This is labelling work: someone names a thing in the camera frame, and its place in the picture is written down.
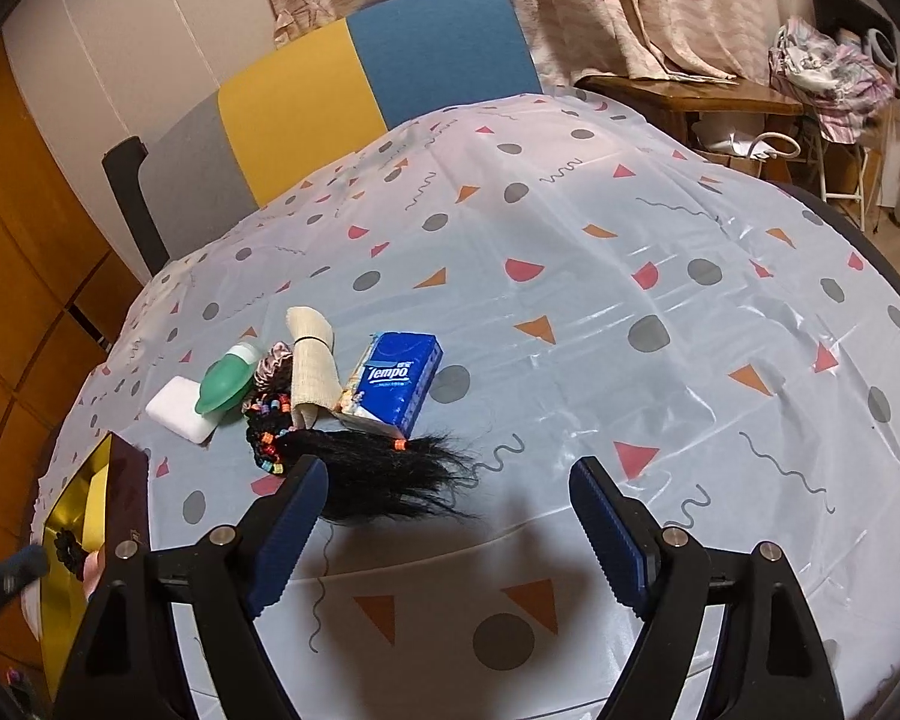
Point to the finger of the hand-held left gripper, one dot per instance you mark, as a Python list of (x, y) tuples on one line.
[(7, 568)]

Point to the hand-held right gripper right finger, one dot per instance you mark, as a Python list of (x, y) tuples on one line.
[(607, 532)]

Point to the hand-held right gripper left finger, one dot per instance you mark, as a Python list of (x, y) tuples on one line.
[(289, 532)]

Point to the black scrunchie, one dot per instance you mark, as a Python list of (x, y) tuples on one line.
[(64, 544)]

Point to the pink towel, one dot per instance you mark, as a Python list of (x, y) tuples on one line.
[(91, 564)]

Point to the black hairpiece with coloured beads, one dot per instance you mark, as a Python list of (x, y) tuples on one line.
[(375, 465)]

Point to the gold tin box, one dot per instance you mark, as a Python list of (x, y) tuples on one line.
[(127, 495)]

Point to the beige bandage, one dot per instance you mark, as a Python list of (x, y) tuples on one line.
[(315, 375)]

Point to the green silicone dome bottle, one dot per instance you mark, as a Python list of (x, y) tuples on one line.
[(221, 386)]

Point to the white block sponge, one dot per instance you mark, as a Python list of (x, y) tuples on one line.
[(180, 409)]

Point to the pink scrunchie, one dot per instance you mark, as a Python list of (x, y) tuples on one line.
[(270, 367)]

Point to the blue tissue packet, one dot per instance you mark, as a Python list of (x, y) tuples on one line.
[(397, 382)]

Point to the white patterned tablecloth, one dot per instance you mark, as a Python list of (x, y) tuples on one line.
[(607, 277)]

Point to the wooden wardrobe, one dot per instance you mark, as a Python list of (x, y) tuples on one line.
[(30, 240)]

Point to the white bag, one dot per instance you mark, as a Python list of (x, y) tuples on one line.
[(731, 148)]

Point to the white metal rack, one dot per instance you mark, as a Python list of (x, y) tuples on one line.
[(862, 180)]

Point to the grey yellow blue chair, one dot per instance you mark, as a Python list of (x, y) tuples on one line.
[(300, 90)]

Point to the wooden side table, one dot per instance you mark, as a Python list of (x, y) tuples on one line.
[(690, 94)]

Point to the pile of clothes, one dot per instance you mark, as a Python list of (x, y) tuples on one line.
[(825, 82)]

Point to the beige patterned curtain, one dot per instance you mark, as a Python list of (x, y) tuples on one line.
[(607, 0)]

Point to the white round fan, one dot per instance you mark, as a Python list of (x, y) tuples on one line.
[(881, 45)]

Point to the dark shelf unit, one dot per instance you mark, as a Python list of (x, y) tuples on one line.
[(840, 0)]

